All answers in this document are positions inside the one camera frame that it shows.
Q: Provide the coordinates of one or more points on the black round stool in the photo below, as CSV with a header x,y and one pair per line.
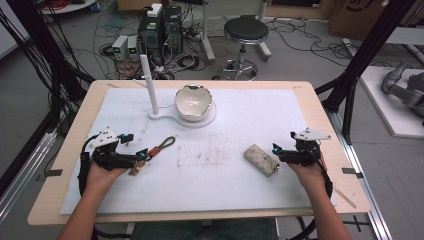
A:
x,y
246,31

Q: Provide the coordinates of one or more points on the white box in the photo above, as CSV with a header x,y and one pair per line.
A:
x,y
154,10

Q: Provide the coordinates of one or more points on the white table mat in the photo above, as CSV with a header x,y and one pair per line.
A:
x,y
206,186

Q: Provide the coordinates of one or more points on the grey power supply unit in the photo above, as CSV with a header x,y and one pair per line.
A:
x,y
119,46
133,47

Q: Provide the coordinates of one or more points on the white floor board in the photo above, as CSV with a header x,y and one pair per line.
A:
x,y
383,106

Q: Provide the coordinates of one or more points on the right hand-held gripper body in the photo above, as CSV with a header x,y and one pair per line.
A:
x,y
303,155

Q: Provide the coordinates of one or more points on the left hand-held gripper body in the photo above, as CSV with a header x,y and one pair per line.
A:
x,y
106,158

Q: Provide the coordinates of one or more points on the white stand with pole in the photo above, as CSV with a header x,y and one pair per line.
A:
x,y
149,83

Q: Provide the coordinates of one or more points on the black tape strip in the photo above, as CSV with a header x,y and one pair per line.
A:
x,y
53,173
351,171

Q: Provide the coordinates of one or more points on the cardboard box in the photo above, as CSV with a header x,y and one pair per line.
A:
x,y
353,16

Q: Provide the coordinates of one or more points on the person's right hand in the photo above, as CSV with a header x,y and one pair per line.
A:
x,y
311,176

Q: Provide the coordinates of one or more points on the beige key case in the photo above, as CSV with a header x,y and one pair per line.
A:
x,y
261,160

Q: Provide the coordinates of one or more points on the person's left hand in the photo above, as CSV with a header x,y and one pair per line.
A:
x,y
100,180

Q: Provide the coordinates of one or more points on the white eggshell-shaped bowl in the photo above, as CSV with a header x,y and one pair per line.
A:
x,y
193,103

